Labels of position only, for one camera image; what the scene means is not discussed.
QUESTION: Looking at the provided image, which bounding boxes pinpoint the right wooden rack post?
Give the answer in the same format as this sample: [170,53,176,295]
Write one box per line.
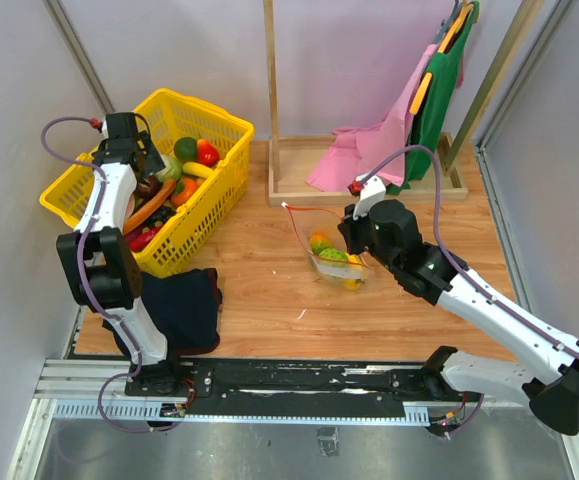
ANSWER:
[442,0,544,174]

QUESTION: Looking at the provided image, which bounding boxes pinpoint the left wooden rack post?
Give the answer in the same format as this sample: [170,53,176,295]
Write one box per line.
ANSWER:
[262,0,280,186]

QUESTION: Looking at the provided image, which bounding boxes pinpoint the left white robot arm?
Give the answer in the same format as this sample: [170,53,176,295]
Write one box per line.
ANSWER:
[56,112,183,396]

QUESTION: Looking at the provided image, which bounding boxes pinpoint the red chili pepper toy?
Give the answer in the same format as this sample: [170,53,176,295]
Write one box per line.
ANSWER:
[128,226,161,253]

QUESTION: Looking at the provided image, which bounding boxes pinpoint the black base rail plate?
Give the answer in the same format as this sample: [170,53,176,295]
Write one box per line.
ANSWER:
[125,357,477,419]

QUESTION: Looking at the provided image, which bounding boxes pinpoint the black grape bunch toy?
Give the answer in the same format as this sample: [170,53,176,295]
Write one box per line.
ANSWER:
[146,205,176,228]

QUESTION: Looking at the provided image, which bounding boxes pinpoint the green custard apple toy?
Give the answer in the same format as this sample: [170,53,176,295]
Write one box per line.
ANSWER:
[318,247,349,267]

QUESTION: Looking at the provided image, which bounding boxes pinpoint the green cabbage toy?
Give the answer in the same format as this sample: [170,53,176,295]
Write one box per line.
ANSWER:
[154,154,183,183]

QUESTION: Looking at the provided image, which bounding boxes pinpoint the wooden rack post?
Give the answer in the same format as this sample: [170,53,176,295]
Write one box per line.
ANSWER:
[262,0,280,186]
[442,0,544,174]

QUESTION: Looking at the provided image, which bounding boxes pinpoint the orange clothes hanger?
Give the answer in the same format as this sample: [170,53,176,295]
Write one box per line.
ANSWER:
[409,2,474,116]

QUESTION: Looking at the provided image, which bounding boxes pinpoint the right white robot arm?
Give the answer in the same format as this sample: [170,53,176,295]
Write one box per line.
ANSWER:
[338,200,579,436]

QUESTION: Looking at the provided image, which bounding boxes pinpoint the orange fruit toy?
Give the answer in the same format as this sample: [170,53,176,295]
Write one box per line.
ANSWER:
[308,232,332,256]

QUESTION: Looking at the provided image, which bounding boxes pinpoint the pink garment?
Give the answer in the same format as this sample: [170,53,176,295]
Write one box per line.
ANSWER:
[306,43,437,192]

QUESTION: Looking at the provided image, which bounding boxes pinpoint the clear zip top bag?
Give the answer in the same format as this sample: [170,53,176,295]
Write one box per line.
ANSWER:
[281,202,370,292]

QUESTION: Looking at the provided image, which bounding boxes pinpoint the red bell pepper toy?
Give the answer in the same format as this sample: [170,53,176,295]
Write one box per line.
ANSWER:
[196,138,220,168]

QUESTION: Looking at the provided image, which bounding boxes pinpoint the yellow banana bunch toy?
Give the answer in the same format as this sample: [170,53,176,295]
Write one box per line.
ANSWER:
[343,254,368,291]

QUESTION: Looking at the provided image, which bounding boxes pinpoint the green lime toy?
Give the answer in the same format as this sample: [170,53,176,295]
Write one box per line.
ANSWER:
[173,136,198,163]

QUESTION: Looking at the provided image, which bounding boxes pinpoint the purple mangosteen toy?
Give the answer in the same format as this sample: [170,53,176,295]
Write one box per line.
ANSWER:
[134,176,162,200]

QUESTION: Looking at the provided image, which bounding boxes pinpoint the dark navy folded cloth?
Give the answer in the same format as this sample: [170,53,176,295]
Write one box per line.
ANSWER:
[101,267,224,357]

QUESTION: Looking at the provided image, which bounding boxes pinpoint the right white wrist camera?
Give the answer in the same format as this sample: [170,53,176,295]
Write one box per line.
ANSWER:
[349,174,386,220]

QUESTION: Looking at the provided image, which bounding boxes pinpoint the orange bell pepper toy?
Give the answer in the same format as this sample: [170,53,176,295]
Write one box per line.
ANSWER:
[170,177,199,207]

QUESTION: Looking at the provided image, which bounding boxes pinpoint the green garment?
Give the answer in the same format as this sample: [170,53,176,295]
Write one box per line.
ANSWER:
[381,0,481,197]

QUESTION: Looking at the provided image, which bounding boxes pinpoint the orange carrot toy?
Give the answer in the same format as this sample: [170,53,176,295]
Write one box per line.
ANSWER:
[122,178,176,234]

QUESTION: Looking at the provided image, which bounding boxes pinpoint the wooden clothes rack base tray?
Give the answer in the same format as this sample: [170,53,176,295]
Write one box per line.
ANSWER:
[268,135,468,207]

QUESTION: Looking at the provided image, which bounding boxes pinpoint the yellow plastic shopping basket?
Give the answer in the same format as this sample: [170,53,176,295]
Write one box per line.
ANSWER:
[38,87,256,279]

